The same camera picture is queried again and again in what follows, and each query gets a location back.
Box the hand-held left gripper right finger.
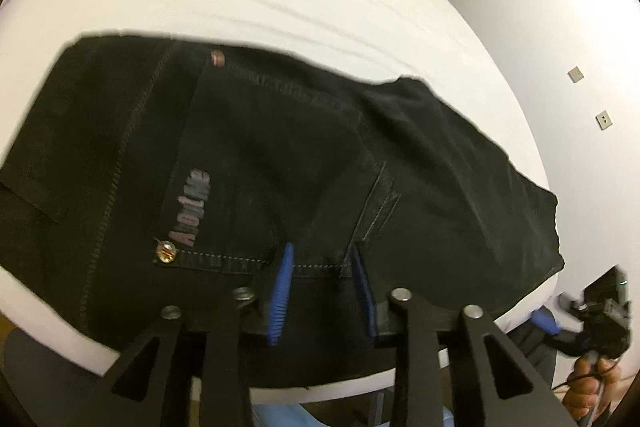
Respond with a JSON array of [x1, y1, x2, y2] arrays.
[[349, 242, 582, 427]]

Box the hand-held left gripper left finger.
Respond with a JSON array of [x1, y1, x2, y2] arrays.
[[82, 242, 297, 427]]

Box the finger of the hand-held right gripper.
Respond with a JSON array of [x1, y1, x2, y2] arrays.
[[531, 308, 562, 337]]

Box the black pants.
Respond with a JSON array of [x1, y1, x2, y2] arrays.
[[0, 34, 566, 390]]

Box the person's right hand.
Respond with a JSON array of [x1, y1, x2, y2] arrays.
[[561, 353, 625, 424]]

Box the thin black cable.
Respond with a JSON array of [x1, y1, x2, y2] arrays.
[[550, 359, 621, 392]]

